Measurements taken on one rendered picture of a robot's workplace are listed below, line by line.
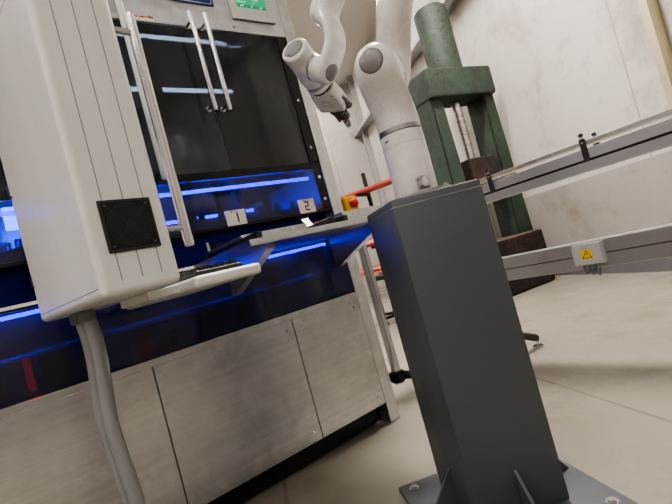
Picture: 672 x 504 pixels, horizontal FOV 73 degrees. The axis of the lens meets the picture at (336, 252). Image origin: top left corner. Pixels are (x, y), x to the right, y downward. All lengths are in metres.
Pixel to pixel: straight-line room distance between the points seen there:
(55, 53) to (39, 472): 1.10
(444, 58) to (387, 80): 3.89
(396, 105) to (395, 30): 0.22
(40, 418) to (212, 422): 0.51
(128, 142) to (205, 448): 1.04
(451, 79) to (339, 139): 5.71
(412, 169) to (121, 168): 0.71
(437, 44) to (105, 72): 4.28
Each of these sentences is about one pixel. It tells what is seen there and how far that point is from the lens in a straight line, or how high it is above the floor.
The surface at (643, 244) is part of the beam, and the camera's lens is 2.20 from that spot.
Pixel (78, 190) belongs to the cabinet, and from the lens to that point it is 1.10.
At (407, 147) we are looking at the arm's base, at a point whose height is 0.99.
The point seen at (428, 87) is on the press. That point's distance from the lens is 4.80.
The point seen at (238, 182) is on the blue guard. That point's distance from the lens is 1.86.
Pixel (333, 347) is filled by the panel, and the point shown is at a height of 0.41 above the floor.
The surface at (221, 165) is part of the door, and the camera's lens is 1.86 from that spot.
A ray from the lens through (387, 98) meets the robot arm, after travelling 1.28.
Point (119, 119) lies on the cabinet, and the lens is 1.19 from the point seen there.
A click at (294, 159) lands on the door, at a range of 2.04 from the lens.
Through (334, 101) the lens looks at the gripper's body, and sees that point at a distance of 1.53.
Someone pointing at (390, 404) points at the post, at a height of 0.07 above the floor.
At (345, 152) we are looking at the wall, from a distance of 10.35.
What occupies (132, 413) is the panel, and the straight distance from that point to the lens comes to 1.65.
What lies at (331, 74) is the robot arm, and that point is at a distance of 1.39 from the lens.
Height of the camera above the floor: 0.74
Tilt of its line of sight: 1 degrees up
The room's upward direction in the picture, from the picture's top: 15 degrees counter-clockwise
